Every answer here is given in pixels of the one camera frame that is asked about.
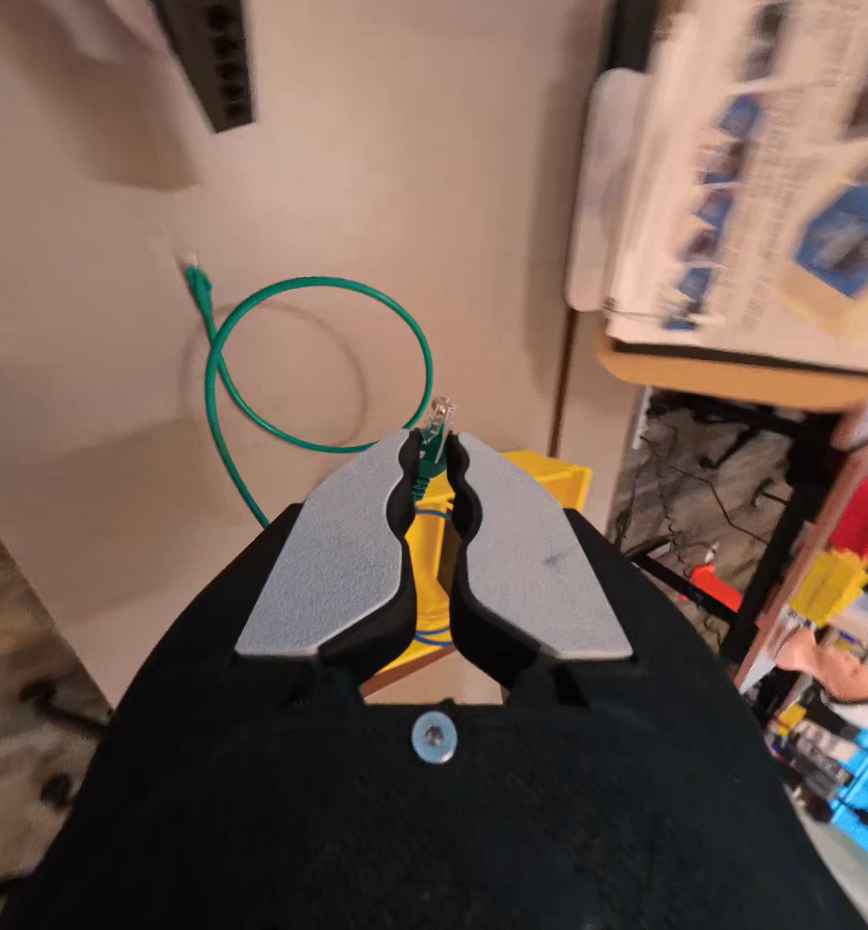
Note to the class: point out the yellow plastic bin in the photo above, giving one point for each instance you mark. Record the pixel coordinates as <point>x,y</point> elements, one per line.
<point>550,479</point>

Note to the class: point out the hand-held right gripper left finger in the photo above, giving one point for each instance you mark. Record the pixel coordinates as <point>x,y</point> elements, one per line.
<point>332,567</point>

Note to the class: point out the black network switch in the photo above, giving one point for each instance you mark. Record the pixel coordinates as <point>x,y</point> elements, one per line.
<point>216,58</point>

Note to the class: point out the black office chair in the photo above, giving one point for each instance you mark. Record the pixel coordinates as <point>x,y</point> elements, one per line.
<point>56,701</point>

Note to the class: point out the printed instruction sheet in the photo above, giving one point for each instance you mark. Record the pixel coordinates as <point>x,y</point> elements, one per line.
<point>768,218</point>

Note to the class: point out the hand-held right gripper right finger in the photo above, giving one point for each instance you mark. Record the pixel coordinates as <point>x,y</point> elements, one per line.
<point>543,574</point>

